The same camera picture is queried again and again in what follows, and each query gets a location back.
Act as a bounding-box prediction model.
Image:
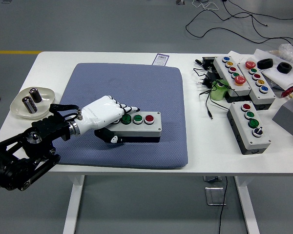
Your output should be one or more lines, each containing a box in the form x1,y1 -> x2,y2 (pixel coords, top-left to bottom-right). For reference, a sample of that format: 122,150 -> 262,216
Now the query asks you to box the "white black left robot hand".
76,95 -> 142,144

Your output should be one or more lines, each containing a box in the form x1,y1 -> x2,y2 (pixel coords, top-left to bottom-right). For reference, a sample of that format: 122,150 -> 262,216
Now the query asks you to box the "grey four-button box black base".
109,111 -> 162,143

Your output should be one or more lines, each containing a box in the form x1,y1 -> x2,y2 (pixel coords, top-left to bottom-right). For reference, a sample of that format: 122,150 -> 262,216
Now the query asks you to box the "grey five-button box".
213,56 -> 252,103
237,60 -> 277,111

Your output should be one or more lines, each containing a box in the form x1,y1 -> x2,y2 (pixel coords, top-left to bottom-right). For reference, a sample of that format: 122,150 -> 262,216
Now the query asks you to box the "blue-grey padded mat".
42,62 -> 189,170

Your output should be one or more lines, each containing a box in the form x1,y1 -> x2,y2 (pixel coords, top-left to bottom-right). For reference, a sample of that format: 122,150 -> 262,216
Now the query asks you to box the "cream shallow dish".
10,87 -> 56,120

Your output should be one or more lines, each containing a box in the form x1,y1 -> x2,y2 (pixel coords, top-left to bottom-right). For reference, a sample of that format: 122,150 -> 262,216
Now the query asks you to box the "dark metal cylinder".
29,88 -> 43,103
21,96 -> 38,114

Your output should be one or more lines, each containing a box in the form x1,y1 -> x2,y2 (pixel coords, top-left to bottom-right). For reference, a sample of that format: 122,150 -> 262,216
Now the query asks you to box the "purple white label card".
153,53 -> 169,66

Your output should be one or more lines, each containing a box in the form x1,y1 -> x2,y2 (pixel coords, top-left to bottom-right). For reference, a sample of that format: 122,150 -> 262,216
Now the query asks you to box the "white table leg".
63,175 -> 85,234
234,175 -> 261,234

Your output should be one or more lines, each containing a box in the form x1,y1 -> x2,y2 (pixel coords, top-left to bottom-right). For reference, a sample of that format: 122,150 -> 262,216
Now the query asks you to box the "black power plug adapter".
196,72 -> 220,88

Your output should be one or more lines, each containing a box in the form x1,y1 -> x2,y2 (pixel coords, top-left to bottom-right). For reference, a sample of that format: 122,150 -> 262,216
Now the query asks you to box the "black small device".
194,57 -> 217,71

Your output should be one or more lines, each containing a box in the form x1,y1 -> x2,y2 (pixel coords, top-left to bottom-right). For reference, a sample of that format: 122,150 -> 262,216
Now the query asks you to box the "light green cylinder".
210,80 -> 230,101

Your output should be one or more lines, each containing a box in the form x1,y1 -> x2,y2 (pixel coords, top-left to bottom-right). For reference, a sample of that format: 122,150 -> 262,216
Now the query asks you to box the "metal floor plate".
205,186 -> 227,207

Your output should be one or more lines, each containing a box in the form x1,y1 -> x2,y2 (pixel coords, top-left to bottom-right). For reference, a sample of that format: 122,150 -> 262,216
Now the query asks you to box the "white paper sheet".
253,48 -> 293,91

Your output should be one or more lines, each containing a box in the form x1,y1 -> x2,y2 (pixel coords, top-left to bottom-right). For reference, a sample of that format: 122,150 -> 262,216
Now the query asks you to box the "grey block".
272,94 -> 293,137

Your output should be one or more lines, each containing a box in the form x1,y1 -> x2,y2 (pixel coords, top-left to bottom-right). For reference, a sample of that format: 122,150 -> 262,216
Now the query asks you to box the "clear plastic bag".
270,43 -> 293,65

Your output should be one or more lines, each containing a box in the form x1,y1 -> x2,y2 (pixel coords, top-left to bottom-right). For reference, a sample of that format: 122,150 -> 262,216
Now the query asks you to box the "black adapter cord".
193,67 -> 232,120

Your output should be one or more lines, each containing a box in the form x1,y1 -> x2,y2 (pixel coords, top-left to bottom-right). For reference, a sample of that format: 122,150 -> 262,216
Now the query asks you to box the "black cable under table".
218,176 -> 229,234

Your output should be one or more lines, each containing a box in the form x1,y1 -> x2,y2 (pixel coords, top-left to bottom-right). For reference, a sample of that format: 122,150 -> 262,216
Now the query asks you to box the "white floor cable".
192,0 -> 221,11

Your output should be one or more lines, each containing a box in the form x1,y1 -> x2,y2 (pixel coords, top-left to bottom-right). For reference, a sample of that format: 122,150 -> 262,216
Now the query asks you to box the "black floor cable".
185,0 -> 293,50

